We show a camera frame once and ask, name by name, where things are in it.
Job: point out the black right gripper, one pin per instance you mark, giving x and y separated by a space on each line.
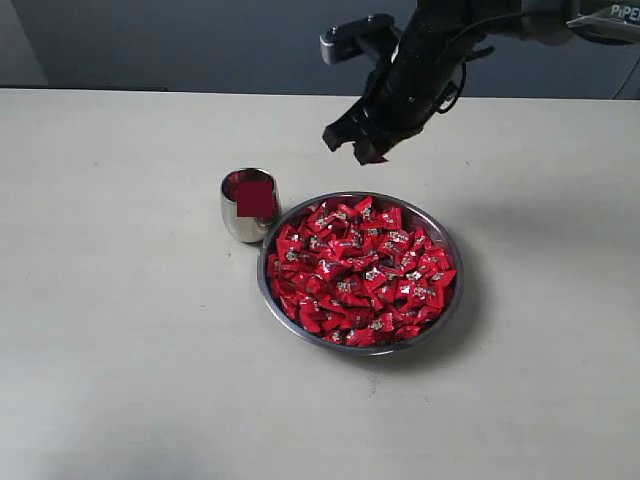
423 76

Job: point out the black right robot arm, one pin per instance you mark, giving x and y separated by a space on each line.
614 23

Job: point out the stainless steel cup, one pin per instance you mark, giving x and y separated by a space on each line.
249 203

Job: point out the steel bowl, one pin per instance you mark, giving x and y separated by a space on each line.
360 275

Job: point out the pile of red candies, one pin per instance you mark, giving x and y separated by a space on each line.
360 280

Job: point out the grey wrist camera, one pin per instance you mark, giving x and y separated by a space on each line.
375 36

